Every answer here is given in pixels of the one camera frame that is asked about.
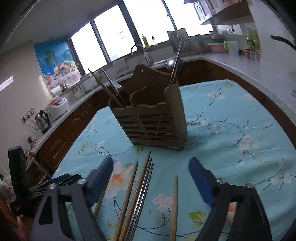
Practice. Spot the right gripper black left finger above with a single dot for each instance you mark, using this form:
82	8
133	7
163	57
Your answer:
51	221

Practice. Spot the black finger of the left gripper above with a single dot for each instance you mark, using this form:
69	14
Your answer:
65	179

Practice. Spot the wooden chopstick pair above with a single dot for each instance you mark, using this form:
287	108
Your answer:
97	207
107	91

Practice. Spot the short wooden chopstick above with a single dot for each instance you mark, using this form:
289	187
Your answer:
125	205

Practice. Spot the long wooden chopstick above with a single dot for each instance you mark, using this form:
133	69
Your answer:
132	207

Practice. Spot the silver metal spoon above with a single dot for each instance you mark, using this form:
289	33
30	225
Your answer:
170	63

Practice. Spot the chrome kitchen faucet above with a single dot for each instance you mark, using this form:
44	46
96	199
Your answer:
140	48

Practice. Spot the wooden upper kitchen cabinets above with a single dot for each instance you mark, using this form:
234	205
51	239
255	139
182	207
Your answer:
216	12

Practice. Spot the person's left hand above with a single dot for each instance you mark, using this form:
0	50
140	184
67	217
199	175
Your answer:
21	225

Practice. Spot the dark wooden lower cabinets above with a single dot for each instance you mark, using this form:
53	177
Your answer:
271	88

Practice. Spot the stainless electric kettle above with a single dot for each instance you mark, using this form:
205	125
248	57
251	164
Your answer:
43	121

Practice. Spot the red white rice cooker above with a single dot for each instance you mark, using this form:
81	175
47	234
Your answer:
57	108

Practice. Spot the floral light blue tablecloth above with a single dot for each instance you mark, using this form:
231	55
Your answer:
228	131

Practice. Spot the glass storage jar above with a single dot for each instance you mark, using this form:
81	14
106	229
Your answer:
78	91

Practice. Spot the paper towel roll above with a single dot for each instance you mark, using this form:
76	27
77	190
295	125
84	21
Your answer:
56	91

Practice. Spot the brown wooden utensil holder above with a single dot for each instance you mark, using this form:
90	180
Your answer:
155	113

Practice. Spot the tropical fruit poster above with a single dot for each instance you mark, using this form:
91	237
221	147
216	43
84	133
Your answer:
57	63

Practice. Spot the yellow dish soap bottle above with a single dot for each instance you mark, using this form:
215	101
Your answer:
147	46

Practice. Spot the pink plastic basin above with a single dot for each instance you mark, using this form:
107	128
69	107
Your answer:
217	48

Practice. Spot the yellow oil bottle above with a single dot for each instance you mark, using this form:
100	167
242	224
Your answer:
250	41

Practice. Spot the knife block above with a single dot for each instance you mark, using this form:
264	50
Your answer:
201	44

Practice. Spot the wooden cutting board rack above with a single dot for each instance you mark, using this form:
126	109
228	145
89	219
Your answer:
175	39

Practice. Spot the wall power outlet strip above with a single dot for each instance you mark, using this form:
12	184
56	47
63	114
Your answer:
28	115

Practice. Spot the white plastic pitcher green handle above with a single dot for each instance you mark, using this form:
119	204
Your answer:
231	47

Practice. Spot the black wok with handle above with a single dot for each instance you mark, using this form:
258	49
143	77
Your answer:
284	40

